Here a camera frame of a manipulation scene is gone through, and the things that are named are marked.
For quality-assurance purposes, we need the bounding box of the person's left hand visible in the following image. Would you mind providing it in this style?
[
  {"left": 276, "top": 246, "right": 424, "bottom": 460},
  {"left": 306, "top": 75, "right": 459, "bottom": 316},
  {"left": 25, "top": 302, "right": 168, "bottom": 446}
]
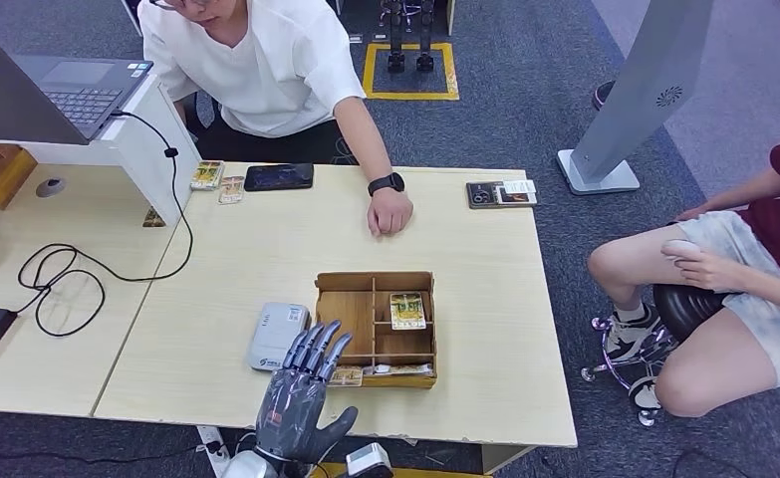
[
  {"left": 368, "top": 189, "right": 415, "bottom": 237},
  {"left": 678, "top": 247, "right": 742, "bottom": 293}
]

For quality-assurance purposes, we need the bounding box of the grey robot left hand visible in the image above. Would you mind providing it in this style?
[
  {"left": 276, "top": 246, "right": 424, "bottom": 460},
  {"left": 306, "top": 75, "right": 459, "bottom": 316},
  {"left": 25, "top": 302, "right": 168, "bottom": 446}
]
[{"left": 255, "top": 321, "right": 359, "bottom": 464}]

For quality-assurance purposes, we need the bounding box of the person's right hand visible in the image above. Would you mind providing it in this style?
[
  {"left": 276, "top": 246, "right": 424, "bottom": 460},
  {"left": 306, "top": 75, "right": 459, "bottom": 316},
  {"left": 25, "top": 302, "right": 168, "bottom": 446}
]
[{"left": 674, "top": 201, "right": 713, "bottom": 223}]

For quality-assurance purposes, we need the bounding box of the white handheld phone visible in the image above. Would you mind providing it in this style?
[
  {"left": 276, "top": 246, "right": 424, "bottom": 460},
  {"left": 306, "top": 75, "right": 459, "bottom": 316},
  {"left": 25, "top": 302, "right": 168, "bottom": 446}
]
[{"left": 660, "top": 239, "right": 703, "bottom": 263}]

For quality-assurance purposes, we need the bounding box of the person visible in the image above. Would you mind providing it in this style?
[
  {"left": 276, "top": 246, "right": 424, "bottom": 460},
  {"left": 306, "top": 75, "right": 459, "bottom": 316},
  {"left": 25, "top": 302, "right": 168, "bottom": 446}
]
[
  {"left": 587, "top": 130, "right": 780, "bottom": 418},
  {"left": 136, "top": 0, "right": 415, "bottom": 237}
]

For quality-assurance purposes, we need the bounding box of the white plastic card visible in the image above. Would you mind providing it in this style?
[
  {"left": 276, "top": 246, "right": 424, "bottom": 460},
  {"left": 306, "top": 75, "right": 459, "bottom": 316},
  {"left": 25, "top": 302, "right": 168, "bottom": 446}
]
[{"left": 363, "top": 362, "right": 434, "bottom": 377}]

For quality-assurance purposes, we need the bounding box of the orange picture card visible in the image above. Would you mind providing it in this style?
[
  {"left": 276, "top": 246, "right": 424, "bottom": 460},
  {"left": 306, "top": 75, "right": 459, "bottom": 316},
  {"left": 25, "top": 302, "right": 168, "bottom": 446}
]
[{"left": 494, "top": 185, "right": 539, "bottom": 206}]

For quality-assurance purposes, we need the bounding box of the black wristwatch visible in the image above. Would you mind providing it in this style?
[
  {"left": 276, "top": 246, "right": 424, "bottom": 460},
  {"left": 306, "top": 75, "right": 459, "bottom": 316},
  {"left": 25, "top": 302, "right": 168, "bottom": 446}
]
[{"left": 368, "top": 172, "right": 406, "bottom": 198}]

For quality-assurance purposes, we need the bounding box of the black stool with chrome base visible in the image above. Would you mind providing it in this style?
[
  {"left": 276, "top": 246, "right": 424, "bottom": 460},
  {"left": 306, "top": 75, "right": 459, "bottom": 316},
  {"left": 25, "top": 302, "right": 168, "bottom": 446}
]
[{"left": 581, "top": 283, "right": 730, "bottom": 427}]

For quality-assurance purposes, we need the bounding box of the white power strip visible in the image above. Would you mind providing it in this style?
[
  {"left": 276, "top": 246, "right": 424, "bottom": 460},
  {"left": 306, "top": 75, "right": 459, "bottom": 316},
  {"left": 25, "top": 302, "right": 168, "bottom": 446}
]
[{"left": 196, "top": 425, "right": 234, "bottom": 478}]

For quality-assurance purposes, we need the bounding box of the wooden compartment organizer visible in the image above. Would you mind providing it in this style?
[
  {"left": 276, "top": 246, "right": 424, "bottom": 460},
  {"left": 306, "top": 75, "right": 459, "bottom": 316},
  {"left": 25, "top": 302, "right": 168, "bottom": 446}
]
[{"left": 311, "top": 270, "right": 439, "bottom": 390}]

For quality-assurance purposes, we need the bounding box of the black smartphone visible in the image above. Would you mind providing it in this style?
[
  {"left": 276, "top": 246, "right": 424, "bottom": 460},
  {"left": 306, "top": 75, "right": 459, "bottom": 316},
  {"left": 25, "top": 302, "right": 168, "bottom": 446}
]
[{"left": 244, "top": 162, "right": 316, "bottom": 192}]

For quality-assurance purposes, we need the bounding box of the yellow floor tape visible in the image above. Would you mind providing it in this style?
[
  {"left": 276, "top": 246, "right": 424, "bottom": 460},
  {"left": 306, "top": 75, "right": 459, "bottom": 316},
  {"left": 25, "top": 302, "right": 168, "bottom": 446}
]
[
  {"left": 310, "top": 461, "right": 493, "bottom": 478},
  {"left": 362, "top": 42, "right": 461, "bottom": 103}
]

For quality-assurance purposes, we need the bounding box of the silver kiosk stand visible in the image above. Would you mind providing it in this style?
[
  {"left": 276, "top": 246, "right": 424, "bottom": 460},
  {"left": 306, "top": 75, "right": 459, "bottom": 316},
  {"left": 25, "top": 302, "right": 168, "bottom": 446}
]
[{"left": 556, "top": 0, "right": 716, "bottom": 196}]

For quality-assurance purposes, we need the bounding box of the dark round object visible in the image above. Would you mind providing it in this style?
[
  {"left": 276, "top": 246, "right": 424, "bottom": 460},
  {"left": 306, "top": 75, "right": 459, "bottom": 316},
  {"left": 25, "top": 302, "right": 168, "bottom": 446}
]
[{"left": 592, "top": 80, "right": 620, "bottom": 111}]

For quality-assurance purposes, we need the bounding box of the standing humanoid robot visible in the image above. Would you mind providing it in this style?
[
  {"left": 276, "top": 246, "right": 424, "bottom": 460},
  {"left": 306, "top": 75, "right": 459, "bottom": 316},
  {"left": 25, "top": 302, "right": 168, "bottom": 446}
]
[{"left": 379, "top": 0, "right": 438, "bottom": 74}]

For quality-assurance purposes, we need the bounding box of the stack of hotel cards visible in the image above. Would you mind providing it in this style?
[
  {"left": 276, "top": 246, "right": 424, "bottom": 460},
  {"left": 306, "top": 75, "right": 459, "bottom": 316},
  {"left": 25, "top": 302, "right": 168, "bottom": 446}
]
[{"left": 189, "top": 160, "right": 226, "bottom": 192}]

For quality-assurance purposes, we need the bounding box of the white laptop stand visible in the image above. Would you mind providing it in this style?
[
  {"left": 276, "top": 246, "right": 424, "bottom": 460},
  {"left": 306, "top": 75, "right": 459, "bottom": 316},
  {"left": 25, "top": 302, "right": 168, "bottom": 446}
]
[{"left": 0, "top": 72, "right": 203, "bottom": 229}]

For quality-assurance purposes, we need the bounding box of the dark grey laptop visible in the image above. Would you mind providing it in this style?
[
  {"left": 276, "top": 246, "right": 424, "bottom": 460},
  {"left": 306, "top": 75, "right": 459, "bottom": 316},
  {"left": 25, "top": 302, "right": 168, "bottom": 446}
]
[{"left": 0, "top": 11, "right": 155, "bottom": 146}]

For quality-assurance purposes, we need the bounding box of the wooden storage box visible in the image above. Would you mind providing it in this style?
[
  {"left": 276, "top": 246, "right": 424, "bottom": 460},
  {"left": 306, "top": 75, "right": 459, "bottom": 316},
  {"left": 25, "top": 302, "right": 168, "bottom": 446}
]
[{"left": 0, "top": 143, "right": 39, "bottom": 211}]

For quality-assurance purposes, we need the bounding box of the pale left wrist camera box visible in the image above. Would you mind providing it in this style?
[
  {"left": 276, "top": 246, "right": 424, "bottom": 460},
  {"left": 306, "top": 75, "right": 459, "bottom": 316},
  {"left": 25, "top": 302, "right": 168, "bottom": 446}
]
[{"left": 345, "top": 443, "right": 394, "bottom": 478}]

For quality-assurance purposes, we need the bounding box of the dark phone with camera rings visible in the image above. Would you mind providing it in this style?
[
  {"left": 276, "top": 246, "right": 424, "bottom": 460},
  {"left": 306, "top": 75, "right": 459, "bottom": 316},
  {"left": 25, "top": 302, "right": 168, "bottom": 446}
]
[{"left": 466, "top": 179, "right": 539, "bottom": 211}]

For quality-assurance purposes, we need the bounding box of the black laptop cable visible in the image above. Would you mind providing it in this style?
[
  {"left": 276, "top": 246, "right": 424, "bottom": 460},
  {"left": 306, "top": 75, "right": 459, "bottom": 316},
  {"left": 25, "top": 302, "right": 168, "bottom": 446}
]
[{"left": 17, "top": 109, "right": 195, "bottom": 339}]

